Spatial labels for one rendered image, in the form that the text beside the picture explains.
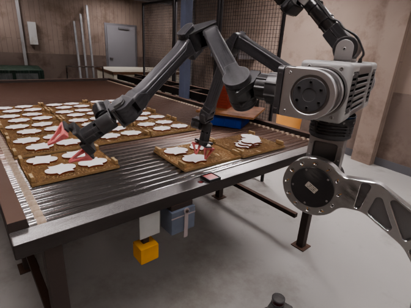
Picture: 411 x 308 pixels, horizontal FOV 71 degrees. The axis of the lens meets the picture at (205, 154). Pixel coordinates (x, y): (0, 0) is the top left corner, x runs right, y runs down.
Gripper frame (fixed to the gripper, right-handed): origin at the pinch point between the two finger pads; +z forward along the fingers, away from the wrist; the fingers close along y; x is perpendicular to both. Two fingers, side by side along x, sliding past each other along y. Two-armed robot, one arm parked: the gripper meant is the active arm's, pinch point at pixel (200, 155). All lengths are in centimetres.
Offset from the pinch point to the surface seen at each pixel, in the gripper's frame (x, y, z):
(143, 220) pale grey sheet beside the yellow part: -46, 27, 22
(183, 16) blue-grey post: 79, -179, -111
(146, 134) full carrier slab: -7, -56, 2
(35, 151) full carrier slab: -76, -53, 16
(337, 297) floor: 91, 64, 79
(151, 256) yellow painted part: -40, 29, 40
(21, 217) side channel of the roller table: -90, 20, 19
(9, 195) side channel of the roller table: -92, 1, 19
